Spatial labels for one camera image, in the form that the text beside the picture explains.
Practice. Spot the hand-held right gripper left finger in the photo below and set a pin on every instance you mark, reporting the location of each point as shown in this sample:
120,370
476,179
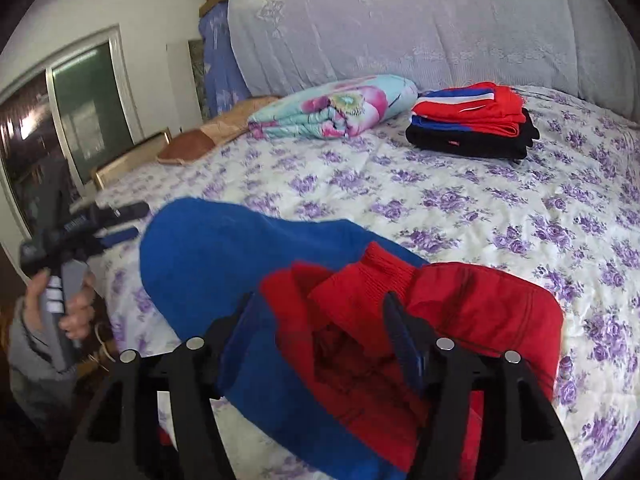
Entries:
245,332

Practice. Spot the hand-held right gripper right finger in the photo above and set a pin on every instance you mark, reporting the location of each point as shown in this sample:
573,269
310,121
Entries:
406,350

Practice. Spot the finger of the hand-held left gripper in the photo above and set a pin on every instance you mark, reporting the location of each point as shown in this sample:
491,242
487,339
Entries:
117,239
125,211

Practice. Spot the blue and red pants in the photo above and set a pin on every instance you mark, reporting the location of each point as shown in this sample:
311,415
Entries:
210,260

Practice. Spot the person's left forearm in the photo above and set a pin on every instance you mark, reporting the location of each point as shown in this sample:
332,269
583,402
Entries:
35,370

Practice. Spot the person's left hand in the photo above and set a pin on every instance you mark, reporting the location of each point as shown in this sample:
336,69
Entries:
77,315

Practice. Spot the wooden headboard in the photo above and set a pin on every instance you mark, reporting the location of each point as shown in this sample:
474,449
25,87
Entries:
130,160

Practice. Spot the brown pillow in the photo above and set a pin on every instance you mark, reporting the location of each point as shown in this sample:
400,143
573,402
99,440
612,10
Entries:
190,147

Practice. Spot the sliding window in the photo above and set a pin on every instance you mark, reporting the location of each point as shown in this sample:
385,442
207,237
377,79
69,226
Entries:
90,110

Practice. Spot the leaning framed painting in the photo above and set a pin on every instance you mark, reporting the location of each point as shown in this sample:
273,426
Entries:
196,75

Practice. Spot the bed with purple floral sheet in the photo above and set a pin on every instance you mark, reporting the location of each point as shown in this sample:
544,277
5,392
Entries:
500,210

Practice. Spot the blue patterned cloth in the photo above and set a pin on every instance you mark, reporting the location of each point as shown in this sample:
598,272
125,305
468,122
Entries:
220,70

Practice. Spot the folded black garment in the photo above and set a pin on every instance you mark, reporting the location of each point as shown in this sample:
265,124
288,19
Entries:
465,149

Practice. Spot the folded floral quilt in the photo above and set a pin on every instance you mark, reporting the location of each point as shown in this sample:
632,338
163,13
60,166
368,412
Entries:
340,110

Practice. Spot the folded red striped garment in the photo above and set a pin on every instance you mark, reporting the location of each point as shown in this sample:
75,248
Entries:
475,107

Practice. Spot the white lace cover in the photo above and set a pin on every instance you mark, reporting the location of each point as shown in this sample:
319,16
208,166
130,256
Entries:
425,25

